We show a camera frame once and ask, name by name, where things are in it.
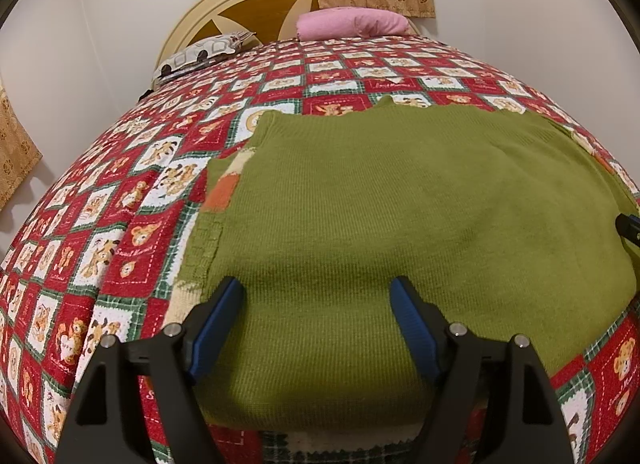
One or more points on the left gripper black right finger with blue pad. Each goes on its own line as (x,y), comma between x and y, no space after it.
(523,423)

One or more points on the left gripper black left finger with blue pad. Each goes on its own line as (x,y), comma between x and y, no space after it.
(105,422)

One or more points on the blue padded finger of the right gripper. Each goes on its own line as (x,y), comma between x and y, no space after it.
(628,227)

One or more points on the green orange cream striped sweater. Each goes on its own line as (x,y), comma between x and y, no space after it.
(501,219)

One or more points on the red teddy bear patchwork bedspread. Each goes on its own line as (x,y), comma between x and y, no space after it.
(101,251)

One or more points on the beige curtain at left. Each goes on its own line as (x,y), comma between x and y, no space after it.
(18,153)

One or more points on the black object beside bed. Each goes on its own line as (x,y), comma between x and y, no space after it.
(147,93)

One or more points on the pink pillow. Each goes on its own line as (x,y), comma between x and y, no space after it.
(350,22)

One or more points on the white car print pillow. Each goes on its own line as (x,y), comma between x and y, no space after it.
(199,55)

